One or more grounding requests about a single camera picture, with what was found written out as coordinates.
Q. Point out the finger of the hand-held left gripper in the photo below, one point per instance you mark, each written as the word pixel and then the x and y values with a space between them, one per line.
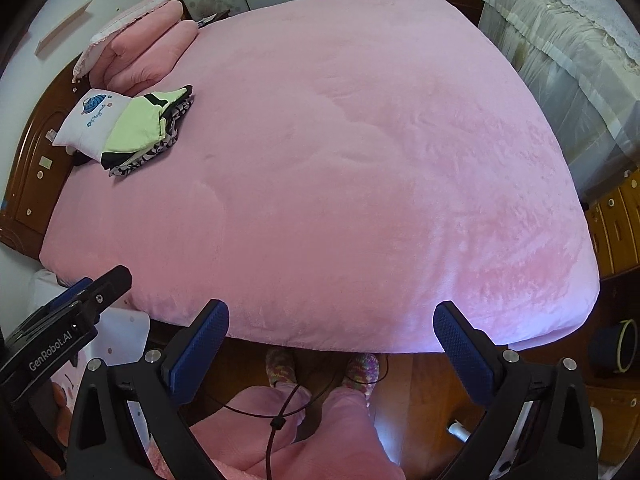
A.
pixel 70 295
pixel 110 285

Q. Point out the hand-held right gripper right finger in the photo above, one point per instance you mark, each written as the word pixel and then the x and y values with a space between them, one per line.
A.
pixel 462 350

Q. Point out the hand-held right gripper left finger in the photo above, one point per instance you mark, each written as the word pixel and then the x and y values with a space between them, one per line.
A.
pixel 200 345

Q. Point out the green and black jacket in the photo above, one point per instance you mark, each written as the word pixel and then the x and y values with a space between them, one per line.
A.
pixel 140 125

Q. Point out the white dotted cloth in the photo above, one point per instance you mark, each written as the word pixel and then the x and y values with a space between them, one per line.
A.
pixel 125 330

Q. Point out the white plastic stand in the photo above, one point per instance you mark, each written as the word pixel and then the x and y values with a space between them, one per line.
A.
pixel 457 430

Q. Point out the person's left slipper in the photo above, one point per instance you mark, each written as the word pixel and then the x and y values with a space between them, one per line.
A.
pixel 281 365

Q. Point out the person's slipper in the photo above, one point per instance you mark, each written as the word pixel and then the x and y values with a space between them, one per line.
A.
pixel 361 370
pixel 281 365

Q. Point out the person's left leg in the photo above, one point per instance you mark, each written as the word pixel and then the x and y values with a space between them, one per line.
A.
pixel 250 425

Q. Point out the person's leg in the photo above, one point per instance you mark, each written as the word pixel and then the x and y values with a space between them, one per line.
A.
pixel 345 440
pixel 250 425

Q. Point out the person's right slipper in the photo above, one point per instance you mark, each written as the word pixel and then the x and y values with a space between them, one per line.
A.
pixel 361 370

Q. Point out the person legs in pink pajamas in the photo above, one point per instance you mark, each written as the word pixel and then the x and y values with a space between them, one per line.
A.
pixel 274 422

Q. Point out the black and white patterned garment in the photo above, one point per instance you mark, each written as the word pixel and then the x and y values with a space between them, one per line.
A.
pixel 150 156

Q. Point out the wooden headboard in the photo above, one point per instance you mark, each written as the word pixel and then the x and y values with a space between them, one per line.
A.
pixel 30 160

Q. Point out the dark round basket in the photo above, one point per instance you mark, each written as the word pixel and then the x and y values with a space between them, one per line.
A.
pixel 605 347

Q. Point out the person's right leg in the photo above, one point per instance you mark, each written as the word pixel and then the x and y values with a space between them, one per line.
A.
pixel 345 440

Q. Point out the white printed pillow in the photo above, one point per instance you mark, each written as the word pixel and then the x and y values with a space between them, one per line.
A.
pixel 85 120

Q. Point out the wooden drawer cabinet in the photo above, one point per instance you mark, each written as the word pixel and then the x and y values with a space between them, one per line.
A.
pixel 615 230

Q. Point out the pink bed blanket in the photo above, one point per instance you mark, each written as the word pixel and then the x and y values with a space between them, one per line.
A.
pixel 350 160

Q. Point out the plain pink pillow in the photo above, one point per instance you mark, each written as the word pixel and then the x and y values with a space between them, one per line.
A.
pixel 160 55

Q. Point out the pink pillow with lace trim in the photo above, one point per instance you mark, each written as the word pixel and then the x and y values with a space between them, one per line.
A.
pixel 135 25

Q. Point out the pink wall shelf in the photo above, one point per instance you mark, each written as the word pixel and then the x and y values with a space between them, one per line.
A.
pixel 65 27

